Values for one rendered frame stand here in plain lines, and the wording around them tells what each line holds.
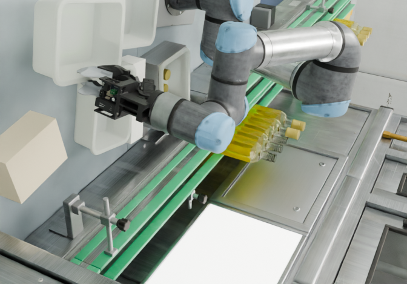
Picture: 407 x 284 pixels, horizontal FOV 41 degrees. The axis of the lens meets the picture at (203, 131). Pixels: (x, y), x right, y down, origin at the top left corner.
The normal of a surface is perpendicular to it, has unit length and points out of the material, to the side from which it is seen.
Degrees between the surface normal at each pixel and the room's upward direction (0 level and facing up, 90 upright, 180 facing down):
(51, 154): 0
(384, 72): 90
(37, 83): 0
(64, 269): 90
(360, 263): 90
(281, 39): 47
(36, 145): 0
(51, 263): 90
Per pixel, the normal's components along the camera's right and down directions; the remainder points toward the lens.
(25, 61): 0.89, 0.25
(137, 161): 0.02, -0.85
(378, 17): -0.46, 0.46
